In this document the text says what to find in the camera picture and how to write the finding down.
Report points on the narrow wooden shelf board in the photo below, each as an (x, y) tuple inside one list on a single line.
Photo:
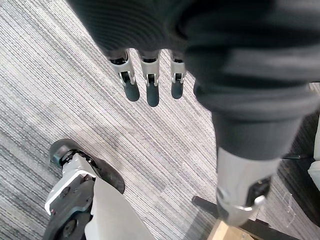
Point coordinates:
[(225, 233)]

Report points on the robot's left dark foot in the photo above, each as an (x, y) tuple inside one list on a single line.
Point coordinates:
[(110, 175)]

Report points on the robot's left hand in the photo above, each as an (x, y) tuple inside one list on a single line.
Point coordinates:
[(225, 50)]

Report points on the cream upholstered armchair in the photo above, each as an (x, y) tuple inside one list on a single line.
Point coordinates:
[(315, 175)]

